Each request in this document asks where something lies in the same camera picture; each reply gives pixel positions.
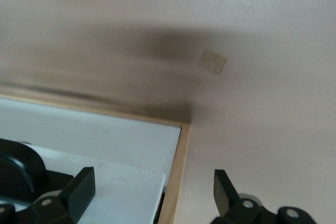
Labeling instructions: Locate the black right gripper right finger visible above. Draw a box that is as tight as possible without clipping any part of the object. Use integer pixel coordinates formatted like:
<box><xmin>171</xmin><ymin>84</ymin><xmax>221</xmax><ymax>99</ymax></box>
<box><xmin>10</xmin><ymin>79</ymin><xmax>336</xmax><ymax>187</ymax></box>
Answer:
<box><xmin>213</xmin><ymin>169</ymin><xmax>316</xmax><ymax>224</ymax></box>

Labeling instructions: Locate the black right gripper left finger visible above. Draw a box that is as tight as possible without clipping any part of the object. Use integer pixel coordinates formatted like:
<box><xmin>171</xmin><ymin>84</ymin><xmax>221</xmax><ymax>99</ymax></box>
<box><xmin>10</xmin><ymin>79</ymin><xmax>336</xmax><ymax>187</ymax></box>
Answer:
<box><xmin>0</xmin><ymin>166</ymin><xmax>96</xmax><ymax>224</ymax></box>

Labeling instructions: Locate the white-fronted drawer with handle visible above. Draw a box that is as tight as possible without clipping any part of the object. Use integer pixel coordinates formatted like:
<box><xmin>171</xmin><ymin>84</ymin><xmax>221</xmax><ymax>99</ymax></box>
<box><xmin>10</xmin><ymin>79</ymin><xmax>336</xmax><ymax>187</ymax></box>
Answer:
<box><xmin>15</xmin><ymin>143</ymin><xmax>166</xmax><ymax>224</ymax></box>

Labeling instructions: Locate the light wooden drawer cabinet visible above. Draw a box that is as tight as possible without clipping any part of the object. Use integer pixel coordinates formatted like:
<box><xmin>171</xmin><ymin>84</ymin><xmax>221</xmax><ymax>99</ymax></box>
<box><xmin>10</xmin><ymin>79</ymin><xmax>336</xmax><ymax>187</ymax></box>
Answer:
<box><xmin>0</xmin><ymin>92</ymin><xmax>191</xmax><ymax>224</ymax></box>

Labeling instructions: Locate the white-fronted plain drawer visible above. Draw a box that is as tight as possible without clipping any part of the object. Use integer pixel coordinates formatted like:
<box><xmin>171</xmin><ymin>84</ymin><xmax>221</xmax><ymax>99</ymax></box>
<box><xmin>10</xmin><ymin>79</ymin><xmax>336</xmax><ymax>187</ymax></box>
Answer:
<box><xmin>0</xmin><ymin>97</ymin><xmax>182</xmax><ymax>183</ymax></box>

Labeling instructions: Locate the beige square tape patch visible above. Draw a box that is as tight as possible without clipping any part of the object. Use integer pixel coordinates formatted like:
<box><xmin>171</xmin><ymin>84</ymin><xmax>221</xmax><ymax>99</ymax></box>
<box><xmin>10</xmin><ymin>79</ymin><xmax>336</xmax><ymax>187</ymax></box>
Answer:
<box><xmin>198</xmin><ymin>49</ymin><xmax>228</xmax><ymax>74</ymax></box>

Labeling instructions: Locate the black metal drawer handle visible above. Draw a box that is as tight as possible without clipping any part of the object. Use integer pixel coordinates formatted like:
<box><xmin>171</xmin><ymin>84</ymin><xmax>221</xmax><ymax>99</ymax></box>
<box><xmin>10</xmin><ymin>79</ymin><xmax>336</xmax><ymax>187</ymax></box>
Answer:
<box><xmin>0</xmin><ymin>137</ymin><xmax>75</xmax><ymax>213</ymax></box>

